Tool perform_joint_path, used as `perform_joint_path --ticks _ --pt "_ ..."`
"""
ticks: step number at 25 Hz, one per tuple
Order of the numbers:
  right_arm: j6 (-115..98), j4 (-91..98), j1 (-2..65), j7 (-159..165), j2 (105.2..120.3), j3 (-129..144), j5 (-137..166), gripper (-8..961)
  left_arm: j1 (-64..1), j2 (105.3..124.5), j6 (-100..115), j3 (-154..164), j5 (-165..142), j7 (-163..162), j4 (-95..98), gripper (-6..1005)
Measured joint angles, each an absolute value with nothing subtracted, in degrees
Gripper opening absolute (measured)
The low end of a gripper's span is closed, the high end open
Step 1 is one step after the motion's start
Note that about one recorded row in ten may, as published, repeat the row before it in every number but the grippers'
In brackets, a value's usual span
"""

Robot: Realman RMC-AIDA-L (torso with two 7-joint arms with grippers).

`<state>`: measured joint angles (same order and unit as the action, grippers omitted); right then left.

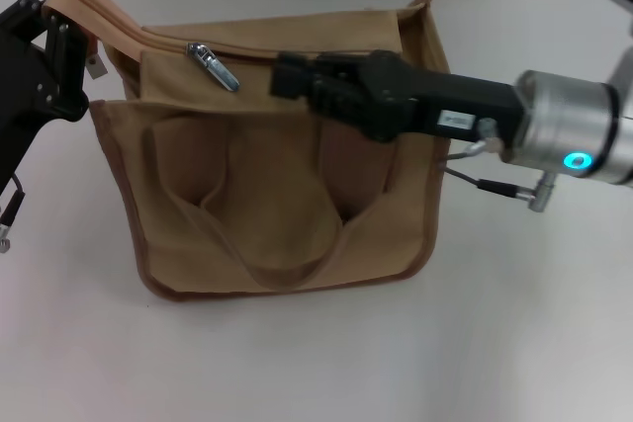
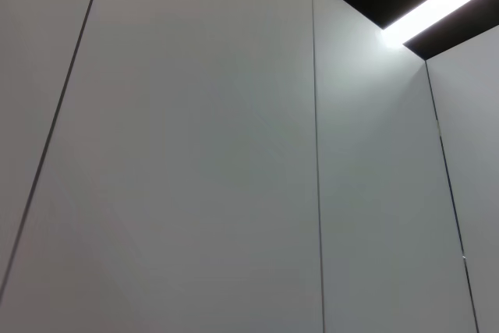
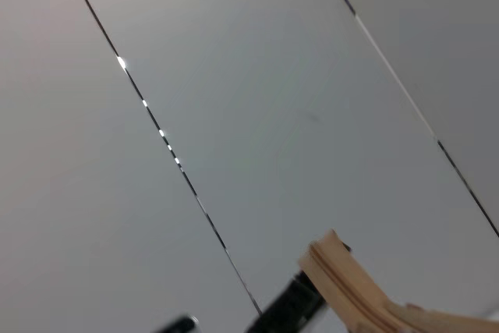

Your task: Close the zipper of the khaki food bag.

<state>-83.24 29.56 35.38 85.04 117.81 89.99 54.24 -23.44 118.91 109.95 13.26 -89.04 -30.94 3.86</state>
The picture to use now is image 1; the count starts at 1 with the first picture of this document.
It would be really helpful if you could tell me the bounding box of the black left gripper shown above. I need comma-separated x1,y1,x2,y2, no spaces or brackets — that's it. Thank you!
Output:
0,0,90,196

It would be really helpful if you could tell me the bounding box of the gripper cable with plug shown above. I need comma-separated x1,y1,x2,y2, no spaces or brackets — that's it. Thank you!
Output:
0,172,26,255
439,118,560,213

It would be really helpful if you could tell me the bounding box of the right gripper cable with plug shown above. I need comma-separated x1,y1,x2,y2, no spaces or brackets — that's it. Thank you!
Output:
439,118,560,213

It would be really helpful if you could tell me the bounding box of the silver metal zipper pull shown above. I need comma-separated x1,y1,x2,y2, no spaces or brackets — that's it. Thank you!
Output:
185,42,242,93

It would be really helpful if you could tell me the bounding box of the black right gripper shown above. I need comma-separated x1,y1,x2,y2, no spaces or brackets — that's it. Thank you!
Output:
269,49,526,147

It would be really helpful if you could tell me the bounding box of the left gripper cable with plug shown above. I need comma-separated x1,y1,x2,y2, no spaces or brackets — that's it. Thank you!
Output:
0,172,26,255

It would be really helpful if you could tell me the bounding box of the khaki canvas food bag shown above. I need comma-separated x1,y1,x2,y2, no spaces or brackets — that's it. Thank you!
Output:
42,0,451,302

